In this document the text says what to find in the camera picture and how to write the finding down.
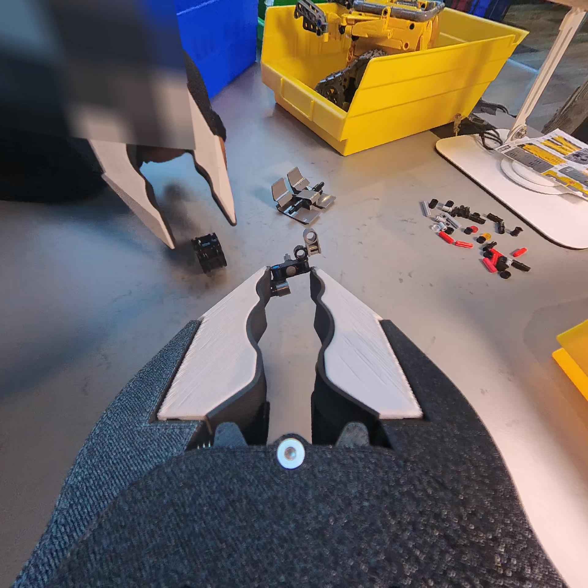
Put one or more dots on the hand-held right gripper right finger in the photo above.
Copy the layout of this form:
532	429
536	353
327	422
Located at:
363	367

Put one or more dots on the white book stand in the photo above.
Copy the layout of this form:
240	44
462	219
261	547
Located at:
542	211

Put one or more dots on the person's left forearm black sleeve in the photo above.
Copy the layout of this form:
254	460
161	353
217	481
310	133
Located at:
46	174

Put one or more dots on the yellow plastic bin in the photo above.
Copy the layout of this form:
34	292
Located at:
413	92
574	353

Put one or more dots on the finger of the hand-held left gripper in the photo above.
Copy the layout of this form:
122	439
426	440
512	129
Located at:
128	183
216	170

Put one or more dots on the dark metal rod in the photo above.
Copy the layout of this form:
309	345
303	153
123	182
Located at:
314	189

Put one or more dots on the grey panel brick assembly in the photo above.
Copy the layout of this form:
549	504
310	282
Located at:
298	206

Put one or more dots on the black toy wheel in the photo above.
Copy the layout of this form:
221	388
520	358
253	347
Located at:
209	252

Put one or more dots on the pile of small toy bricks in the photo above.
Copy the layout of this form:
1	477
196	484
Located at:
473	234

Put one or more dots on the green plastic bin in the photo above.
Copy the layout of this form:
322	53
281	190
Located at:
261	18

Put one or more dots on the person's left hand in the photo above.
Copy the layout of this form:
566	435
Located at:
158	155

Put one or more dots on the blue plastic bin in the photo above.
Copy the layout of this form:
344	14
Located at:
220	41

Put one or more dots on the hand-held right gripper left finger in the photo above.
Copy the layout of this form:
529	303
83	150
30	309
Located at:
216	367

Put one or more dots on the yellow toy robot model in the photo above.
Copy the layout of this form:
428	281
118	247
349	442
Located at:
390	27

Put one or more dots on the yellow sticker sheet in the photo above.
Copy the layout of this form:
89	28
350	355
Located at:
551	158

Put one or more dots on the small black grey brick assembly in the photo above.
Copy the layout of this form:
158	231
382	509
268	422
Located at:
294	262

